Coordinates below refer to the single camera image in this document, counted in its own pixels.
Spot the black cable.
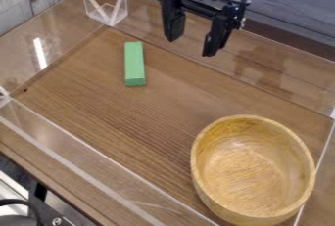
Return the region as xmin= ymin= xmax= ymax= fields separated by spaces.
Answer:
xmin=0 ymin=198 xmax=45 ymax=226

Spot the brown wooden bowl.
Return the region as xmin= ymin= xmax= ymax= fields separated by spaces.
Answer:
xmin=191 ymin=114 xmax=317 ymax=226

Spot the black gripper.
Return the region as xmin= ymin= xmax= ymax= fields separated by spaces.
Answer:
xmin=161 ymin=0 xmax=252 ymax=57

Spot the black metal table bracket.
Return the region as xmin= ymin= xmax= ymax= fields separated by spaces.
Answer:
xmin=29 ymin=182 xmax=85 ymax=226

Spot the clear acrylic corner bracket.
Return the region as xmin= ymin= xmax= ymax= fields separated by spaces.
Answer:
xmin=84 ymin=0 xmax=129 ymax=27

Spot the green rectangular block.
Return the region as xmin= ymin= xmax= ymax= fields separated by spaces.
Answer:
xmin=125 ymin=42 xmax=147 ymax=86

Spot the clear acrylic enclosure wall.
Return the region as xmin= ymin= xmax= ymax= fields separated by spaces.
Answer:
xmin=0 ymin=0 xmax=335 ymax=226

